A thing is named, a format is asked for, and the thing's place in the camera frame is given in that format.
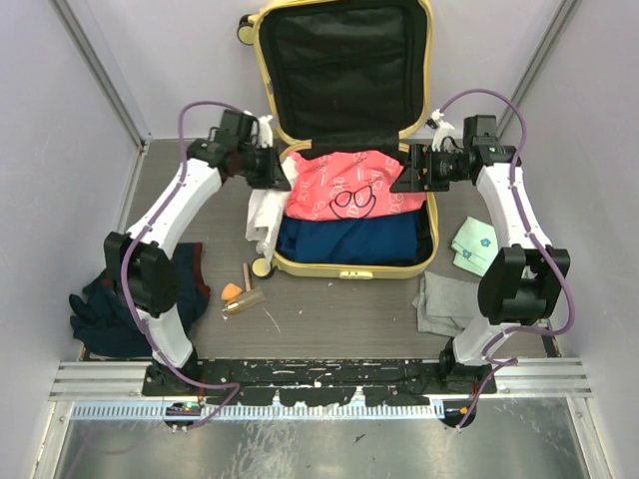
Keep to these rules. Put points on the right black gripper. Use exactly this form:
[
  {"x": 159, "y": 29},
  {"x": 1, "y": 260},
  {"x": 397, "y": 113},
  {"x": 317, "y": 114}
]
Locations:
[{"x": 422, "y": 157}]

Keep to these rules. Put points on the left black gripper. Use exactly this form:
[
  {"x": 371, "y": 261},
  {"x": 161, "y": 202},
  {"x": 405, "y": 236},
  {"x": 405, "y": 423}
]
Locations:
[{"x": 275, "y": 178}]

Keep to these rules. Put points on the white t-shirt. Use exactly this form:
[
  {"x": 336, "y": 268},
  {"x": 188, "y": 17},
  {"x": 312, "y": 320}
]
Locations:
[{"x": 266, "y": 210}]

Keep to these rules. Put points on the blue garment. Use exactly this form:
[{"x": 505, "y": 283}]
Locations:
[{"x": 399, "y": 240}]

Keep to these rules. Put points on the pink patterned garment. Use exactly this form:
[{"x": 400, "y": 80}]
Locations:
[{"x": 345, "y": 186}]

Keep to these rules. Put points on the mint green cloth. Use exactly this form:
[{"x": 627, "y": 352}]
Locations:
[{"x": 475, "y": 246}]

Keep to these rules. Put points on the yellow hard-shell suitcase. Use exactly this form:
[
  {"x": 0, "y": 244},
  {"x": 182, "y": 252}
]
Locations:
[{"x": 345, "y": 76}]

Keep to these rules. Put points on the grey cloth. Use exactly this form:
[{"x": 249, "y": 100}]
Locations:
[{"x": 444, "y": 306}]

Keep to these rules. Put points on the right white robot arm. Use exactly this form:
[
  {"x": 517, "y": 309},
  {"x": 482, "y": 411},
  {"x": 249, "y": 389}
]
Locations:
[{"x": 527, "y": 276}]

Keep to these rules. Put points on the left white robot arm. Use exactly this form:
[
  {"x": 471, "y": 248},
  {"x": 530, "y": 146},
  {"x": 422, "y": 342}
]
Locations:
[{"x": 139, "y": 260}]

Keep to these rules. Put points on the brown lipstick tube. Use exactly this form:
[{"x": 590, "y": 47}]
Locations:
[{"x": 247, "y": 274}]

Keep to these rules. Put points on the amber perfume bottle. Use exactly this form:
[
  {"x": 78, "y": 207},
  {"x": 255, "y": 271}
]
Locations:
[{"x": 243, "y": 301}]

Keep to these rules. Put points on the orange makeup sponge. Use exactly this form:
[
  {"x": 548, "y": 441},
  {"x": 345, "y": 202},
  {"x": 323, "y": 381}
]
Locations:
[{"x": 230, "y": 292}]

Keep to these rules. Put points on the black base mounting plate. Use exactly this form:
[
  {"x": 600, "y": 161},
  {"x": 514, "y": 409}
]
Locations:
[{"x": 325, "y": 382}]

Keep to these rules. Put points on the dark navy maroon garment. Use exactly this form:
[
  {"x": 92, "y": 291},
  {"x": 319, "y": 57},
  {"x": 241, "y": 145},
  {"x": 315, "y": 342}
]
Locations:
[{"x": 104, "y": 324}]

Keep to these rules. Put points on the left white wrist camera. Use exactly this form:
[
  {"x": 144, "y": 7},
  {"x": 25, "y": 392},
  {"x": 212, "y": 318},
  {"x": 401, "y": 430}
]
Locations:
[{"x": 265, "y": 132}]

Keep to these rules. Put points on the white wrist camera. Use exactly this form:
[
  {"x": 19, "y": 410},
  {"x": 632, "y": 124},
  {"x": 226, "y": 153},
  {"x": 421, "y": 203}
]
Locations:
[
  {"x": 441, "y": 129},
  {"x": 265, "y": 132}
]

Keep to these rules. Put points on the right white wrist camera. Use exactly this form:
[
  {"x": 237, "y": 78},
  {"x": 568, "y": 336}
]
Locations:
[{"x": 441, "y": 129}]

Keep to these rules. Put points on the aluminium rail frame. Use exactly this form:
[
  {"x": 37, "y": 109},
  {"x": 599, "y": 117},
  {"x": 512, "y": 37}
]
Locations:
[{"x": 535, "y": 377}]

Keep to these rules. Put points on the grey slotted cable duct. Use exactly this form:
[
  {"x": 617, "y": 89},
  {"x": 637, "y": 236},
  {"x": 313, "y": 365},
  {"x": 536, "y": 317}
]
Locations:
[{"x": 172, "y": 410}]

